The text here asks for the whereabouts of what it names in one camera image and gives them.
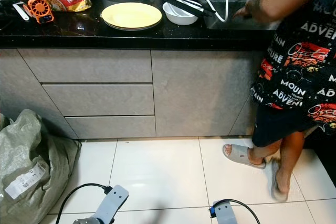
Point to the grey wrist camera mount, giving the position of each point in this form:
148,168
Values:
113,203
224,214

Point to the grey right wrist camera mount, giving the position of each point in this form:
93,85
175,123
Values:
224,214

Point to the yellow floral round plate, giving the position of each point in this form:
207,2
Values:
131,15

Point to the white shipping label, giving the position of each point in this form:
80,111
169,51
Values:
26,180

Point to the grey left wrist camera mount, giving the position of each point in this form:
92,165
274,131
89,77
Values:
113,203

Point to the grey cabinet door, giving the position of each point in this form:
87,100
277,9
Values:
199,93

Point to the tall grey drawer front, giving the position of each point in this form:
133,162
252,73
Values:
89,66

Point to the person's bare leg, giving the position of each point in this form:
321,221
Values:
265,151
291,161

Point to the blue tape strip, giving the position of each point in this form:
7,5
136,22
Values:
212,212

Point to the angled grey cabinet panel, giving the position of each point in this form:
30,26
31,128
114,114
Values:
21,93

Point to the stainless steel sink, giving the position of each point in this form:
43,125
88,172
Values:
241,24

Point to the black printed shirt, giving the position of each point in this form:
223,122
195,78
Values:
304,61

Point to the person's hand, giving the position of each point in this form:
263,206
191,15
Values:
249,9

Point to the green woven sack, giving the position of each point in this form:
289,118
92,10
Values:
37,145

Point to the dark shorts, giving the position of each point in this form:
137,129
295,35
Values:
273,127

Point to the grey rubber slipper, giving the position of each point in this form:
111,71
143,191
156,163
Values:
278,184
241,156

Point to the white bowl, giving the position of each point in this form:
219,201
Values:
178,17

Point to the orange black handheld fan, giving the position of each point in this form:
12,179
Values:
39,9

